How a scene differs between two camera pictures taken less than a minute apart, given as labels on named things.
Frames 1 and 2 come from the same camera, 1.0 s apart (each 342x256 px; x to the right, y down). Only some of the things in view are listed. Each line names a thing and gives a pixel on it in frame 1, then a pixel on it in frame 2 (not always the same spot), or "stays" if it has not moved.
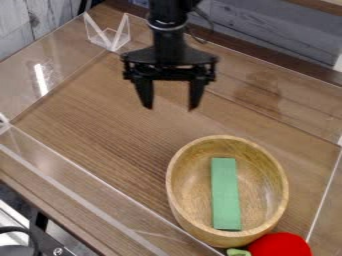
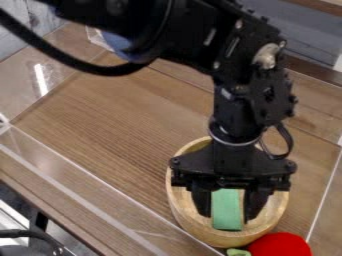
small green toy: [238, 252] stays
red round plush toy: [279, 244] stays
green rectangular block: [225, 188] stays
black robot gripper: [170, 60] -> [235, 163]
